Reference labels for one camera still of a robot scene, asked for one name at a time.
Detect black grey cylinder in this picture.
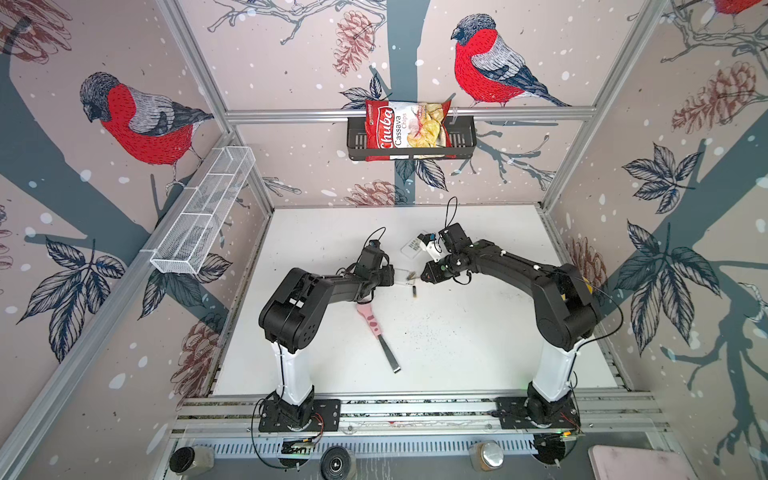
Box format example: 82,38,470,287
168,445,215,476

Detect white wire mesh shelf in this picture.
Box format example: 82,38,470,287
150,146,255,275

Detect black round speaker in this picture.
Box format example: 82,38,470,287
320,446,357,480

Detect black wall basket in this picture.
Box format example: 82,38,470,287
346,116,477,161

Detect pink handled scraper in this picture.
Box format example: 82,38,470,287
356,302,401,374

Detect red cassava chips bag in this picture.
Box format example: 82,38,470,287
365,100,451,150

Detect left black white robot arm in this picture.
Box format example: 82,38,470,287
258,239,395,409

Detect pink pad corner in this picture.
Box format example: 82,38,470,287
589,445,697,480

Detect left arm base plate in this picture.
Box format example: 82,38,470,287
255,396,341,433

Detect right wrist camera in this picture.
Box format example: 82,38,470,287
418,233,443,259

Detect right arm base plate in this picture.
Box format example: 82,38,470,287
492,395,581,430

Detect white remote green buttons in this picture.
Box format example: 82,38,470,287
400,236,425,260

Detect silver round cap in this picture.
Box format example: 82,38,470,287
469,441,504,472

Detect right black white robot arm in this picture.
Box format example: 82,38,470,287
417,223,602,426

